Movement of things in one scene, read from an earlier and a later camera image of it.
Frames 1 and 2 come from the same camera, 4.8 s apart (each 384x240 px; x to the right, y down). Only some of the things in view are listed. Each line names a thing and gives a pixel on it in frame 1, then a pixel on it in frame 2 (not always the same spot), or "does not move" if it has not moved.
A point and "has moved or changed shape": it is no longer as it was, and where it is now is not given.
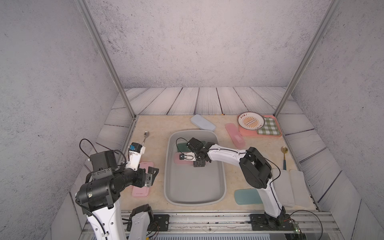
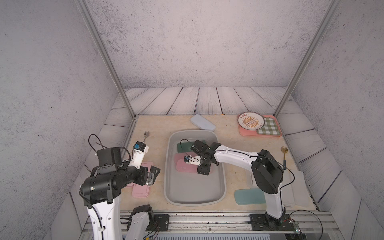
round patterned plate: x=251 y=120 does not move
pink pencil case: x=236 y=136 → x=182 y=166
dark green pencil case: x=182 y=148 does not move
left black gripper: x=141 y=180 does not move
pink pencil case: x=177 y=160 has moved or changed shape
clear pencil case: x=301 y=194 does not move
